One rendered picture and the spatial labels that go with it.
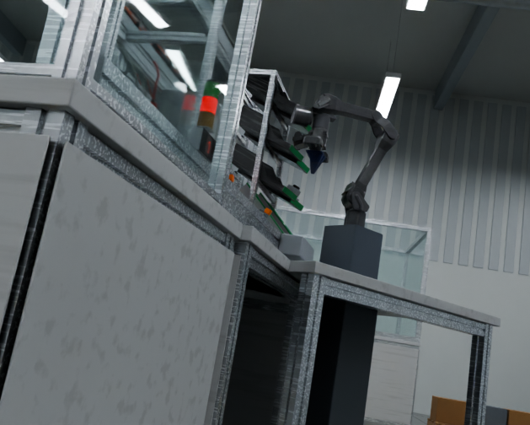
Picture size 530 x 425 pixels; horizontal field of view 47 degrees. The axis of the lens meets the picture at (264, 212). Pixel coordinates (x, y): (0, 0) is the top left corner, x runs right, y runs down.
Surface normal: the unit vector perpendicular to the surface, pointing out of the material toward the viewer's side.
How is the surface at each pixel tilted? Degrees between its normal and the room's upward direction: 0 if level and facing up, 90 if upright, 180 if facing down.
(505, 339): 90
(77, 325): 90
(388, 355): 90
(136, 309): 90
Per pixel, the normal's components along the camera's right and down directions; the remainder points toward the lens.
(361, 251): 0.65, -0.06
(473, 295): -0.07, -0.22
